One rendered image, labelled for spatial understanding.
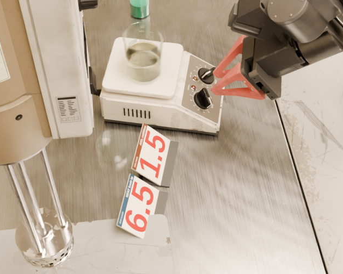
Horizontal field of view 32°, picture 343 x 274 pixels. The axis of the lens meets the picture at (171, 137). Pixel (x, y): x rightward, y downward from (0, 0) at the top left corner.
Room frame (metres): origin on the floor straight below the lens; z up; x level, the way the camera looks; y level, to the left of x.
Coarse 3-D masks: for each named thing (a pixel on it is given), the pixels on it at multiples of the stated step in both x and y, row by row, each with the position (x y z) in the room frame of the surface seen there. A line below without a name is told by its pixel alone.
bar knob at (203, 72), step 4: (200, 68) 0.70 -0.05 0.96; (204, 68) 0.71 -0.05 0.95; (212, 68) 0.70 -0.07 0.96; (200, 72) 0.69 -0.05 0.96; (204, 72) 0.69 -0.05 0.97; (208, 72) 0.69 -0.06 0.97; (212, 72) 0.69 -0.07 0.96; (200, 76) 0.69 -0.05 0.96; (204, 76) 0.68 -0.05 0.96; (208, 76) 0.69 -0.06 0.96; (212, 76) 0.70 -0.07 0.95; (204, 80) 0.68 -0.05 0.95; (208, 80) 0.68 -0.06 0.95; (212, 80) 0.69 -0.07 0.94
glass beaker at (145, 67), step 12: (132, 24) 0.69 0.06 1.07; (144, 24) 0.69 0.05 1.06; (132, 36) 0.69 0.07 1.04; (144, 36) 0.69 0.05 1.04; (156, 36) 0.69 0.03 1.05; (132, 48) 0.64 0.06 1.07; (156, 48) 0.65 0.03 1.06; (132, 60) 0.64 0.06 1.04; (144, 60) 0.64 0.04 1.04; (156, 60) 0.65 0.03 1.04; (132, 72) 0.64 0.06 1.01; (144, 72) 0.64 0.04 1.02; (156, 72) 0.65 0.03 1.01
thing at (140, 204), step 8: (136, 184) 0.48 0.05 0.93; (144, 184) 0.49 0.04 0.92; (136, 192) 0.47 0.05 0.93; (144, 192) 0.47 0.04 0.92; (152, 192) 0.48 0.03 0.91; (128, 200) 0.45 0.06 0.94; (136, 200) 0.46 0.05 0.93; (144, 200) 0.46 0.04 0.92; (152, 200) 0.47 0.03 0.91; (128, 208) 0.44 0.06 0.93; (136, 208) 0.44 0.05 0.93; (144, 208) 0.45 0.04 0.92; (128, 216) 0.43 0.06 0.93; (136, 216) 0.43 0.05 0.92; (144, 216) 0.44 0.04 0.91; (128, 224) 0.41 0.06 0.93; (136, 224) 0.42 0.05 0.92; (144, 224) 0.42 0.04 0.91; (136, 232) 0.41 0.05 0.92; (144, 232) 0.41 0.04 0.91
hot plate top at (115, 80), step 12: (120, 48) 0.72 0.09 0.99; (168, 48) 0.72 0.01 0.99; (180, 48) 0.72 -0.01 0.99; (120, 60) 0.69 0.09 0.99; (168, 60) 0.69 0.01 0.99; (180, 60) 0.69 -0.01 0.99; (108, 72) 0.66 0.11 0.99; (120, 72) 0.66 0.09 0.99; (168, 72) 0.66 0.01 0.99; (108, 84) 0.64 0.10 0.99; (120, 84) 0.64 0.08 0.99; (132, 84) 0.64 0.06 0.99; (144, 84) 0.64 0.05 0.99; (156, 84) 0.64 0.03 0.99; (168, 84) 0.64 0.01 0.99; (156, 96) 0.62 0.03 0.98; (168, 96) 0.61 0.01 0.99
